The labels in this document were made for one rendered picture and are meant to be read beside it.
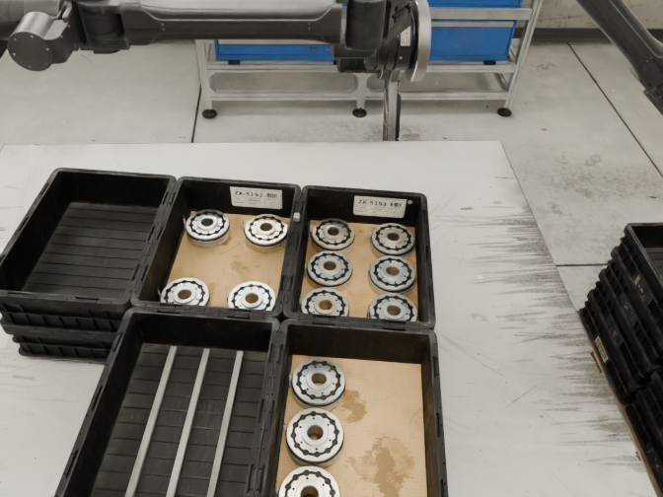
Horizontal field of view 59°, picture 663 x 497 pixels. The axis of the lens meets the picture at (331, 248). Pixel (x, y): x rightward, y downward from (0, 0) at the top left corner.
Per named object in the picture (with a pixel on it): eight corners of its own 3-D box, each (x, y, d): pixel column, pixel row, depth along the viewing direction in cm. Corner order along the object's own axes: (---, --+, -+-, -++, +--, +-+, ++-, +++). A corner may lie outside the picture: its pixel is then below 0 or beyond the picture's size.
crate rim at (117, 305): (58, 174, 144) (55, 166, 142) (180, 182, 143) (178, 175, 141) (-21, 301, 116) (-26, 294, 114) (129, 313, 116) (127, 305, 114)
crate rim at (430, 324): (302, 191, 143) (302, 183, 141) (425, 200, 142) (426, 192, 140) (281, 324, 115) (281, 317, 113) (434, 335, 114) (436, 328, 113)
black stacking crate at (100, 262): (69, 203, 150) (56, 169, 142) (184, 212, 150) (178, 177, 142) (-1, 329, 123) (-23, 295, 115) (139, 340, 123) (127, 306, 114)
